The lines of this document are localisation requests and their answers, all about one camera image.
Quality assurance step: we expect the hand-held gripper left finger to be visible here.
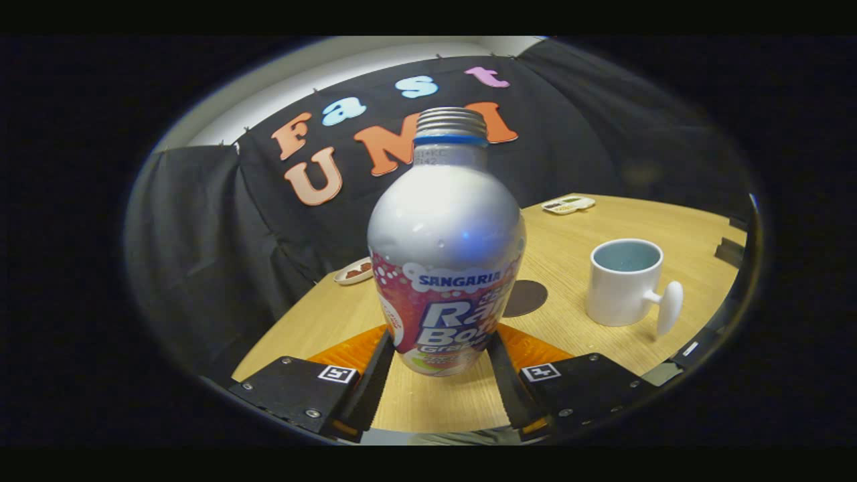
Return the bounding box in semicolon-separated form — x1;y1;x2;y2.
228;326;396;443

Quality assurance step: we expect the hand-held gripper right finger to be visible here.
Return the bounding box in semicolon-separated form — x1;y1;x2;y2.
487;323;660;439

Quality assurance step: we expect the dark round coaster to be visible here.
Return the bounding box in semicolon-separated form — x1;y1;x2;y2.
502;280;548;318

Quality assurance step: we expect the white cup blue inside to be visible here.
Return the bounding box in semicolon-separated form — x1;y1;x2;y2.
585;238;684;337

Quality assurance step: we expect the silver juice bottle pink label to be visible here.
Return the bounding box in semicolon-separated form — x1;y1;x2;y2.
367;107;527;378

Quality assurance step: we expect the white plate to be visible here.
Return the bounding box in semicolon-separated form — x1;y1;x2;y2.
333;257;374;286

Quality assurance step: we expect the wooden table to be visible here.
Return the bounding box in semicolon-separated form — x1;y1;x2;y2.
231;194;749;434

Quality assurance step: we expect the small white tray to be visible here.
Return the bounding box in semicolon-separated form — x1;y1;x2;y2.
542;195;596;215

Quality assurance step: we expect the black backdrop cloth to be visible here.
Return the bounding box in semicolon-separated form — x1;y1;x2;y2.
124;39;757;389

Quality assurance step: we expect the black table clamp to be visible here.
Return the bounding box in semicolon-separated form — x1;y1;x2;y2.
715;238;745;268

